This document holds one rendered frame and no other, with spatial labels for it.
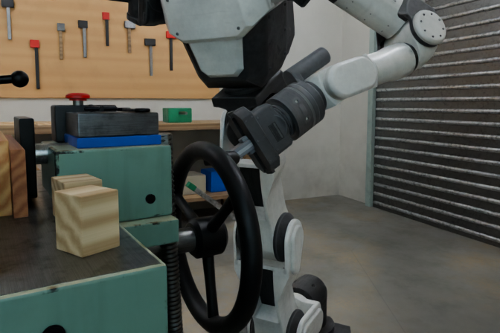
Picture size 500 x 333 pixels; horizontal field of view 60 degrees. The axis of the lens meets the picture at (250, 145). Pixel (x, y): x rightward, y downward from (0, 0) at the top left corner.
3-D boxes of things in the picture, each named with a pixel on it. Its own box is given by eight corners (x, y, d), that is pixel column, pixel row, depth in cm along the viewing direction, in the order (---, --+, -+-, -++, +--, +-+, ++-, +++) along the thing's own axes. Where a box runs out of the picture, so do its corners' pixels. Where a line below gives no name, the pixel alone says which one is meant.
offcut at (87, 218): (93, 238, 36) (91, 184, 35) (120, 246, 34) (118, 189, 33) (56, 249, 33) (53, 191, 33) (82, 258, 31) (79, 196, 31)
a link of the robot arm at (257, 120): (255, 175, 79) (300, 140, 84) (281, 173, 71) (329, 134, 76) (218, 117, 77) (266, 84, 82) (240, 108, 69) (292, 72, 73)
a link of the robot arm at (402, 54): (359, 99, 91) (420, 75, 99) (389, 78, 81) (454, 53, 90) (335, 56, 92) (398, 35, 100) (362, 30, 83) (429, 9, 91)
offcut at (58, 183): (88, 209, 45) (86, 173, 45) (103, 218, 42) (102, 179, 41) (52, 215, 43) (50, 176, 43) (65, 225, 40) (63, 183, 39)
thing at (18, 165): (28, 216, 43) (24, 149, 42) (13, 218, 42) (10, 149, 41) (13, 180, 62) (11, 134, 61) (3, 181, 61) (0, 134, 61)
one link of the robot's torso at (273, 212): (255, 238, 142) (236, 100, 128) (306, 247, 134) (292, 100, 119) (232, 264, 130) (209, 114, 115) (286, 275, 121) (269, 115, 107)
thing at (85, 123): (161, 144, 54) (161, 99, 54) (68, 149, 49) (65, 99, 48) (131, 137, 65) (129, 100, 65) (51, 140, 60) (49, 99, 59)
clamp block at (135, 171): (174, 215, 55) (172, 144, 54) (58, 233, 47) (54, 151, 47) (138, 194, 67) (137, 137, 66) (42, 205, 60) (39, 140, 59)
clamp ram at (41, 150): (93, 192, 52) (90, 117, 51) (22, 199, 48) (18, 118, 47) (78, 180, 60) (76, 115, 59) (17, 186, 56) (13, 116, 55)
